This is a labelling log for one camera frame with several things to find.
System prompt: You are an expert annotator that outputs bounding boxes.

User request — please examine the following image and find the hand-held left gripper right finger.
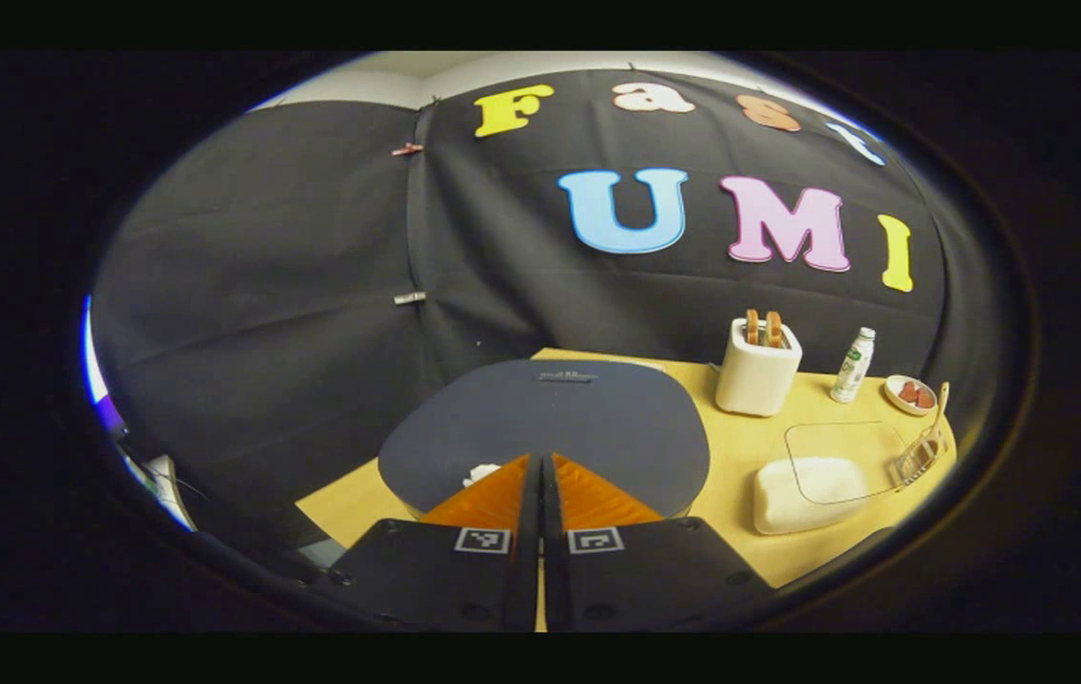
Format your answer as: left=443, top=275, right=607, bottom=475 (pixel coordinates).
left=540, top=453, right=779, bottom=633

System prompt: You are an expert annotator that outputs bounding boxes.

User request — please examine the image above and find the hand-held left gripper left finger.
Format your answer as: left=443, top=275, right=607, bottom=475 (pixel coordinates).
left=308, top=453, right=541, bottom=633

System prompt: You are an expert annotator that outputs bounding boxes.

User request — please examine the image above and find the dark grey rice cooker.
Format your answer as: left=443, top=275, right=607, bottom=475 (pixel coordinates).
left=377, top=358, right=711, bottom=522

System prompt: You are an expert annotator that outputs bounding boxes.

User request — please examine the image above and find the metal wire chopstick holder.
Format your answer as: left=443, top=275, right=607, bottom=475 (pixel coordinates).
left=890, top=426, right=951, bottom=491

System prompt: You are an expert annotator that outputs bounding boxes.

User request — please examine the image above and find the white toaster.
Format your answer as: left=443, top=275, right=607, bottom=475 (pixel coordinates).
left=715, top=316, right=804, bottom=417

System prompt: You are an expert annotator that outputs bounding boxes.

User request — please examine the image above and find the white milk bottle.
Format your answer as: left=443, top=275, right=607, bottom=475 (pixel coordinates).
left=830, top=327, right=877, bottom=404

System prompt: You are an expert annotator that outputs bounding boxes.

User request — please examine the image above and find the white round plate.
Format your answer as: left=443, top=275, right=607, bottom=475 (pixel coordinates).
left=884, top=374, right=939, bottom=416

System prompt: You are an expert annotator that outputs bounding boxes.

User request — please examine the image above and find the computer monitor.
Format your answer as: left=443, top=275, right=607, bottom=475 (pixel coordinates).
left=82, top=294, right=128, bottom=440

